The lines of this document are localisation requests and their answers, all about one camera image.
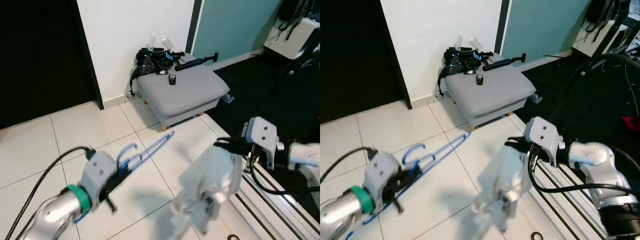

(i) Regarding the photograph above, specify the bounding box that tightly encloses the white printed garment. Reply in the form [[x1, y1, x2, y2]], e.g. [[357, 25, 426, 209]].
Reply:
[[172, 147, 246, 236], [472, 147, 533, 236]]

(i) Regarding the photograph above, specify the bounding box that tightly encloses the blue plastic hanger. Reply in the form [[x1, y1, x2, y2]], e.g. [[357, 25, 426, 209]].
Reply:
[[345, 131, 473, 238], [72, 131, 176, 224]]

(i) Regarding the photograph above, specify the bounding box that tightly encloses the black floor mat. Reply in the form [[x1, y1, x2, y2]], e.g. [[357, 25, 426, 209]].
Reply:
[[515, 45, 640, 166], [205, 35, 321, 221]]

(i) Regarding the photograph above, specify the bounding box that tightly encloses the black tripod stick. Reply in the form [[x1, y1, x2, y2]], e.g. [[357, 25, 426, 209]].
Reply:
[[482, 52, 527, 72], [175, 51, 220, 72]]

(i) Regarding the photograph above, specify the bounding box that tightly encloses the black metal clothes rack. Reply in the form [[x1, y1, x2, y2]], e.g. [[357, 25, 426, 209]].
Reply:
[[537, 0, 640, 240], [227, 0, 321, 240]]

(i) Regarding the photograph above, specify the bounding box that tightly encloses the black headset with blue lights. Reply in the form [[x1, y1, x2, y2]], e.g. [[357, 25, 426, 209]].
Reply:
[[129, 46, 186, 98], [436, 46, 493, 98]]

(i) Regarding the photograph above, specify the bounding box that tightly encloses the red cloth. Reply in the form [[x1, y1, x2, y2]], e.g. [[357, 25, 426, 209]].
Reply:
[[621, 115, 640, 132]]

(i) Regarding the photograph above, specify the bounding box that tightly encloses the crumpled clear plastic bag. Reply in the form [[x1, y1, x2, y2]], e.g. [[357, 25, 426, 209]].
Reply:
[[150, 32, 176, 51], [456, 32, 483, 51]]

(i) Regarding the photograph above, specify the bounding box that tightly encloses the white shelf unit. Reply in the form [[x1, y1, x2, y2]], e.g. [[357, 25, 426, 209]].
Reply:
[[264, 22, 321, 58], [572, 22, 631, 56]]

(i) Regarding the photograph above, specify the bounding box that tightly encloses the black door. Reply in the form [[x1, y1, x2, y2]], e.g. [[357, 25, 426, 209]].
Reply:
[[0, 0, 103, 131], [320, 0, 413, 126]]

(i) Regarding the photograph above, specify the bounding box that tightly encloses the black backpack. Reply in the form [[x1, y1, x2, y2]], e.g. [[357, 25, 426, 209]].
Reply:
[[585, 0, 621, 33], [277, 0, 313, 33]]

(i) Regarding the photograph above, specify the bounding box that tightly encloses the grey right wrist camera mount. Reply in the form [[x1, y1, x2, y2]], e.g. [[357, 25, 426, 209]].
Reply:
[[522, 116, 561, 168], [243, 116, 280, 171]]

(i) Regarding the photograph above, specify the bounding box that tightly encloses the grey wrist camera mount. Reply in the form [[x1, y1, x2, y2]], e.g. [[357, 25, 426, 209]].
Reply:
[[522, 116, 561, 168], [243, 116, 280, 171], [80, 150, 118, 198], [364, 151, 401, 201]]

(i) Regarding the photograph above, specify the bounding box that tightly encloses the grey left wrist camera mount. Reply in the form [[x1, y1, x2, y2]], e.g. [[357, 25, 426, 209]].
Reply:
[[364, 151, 401, 201], [80, 150, 118, 198]]

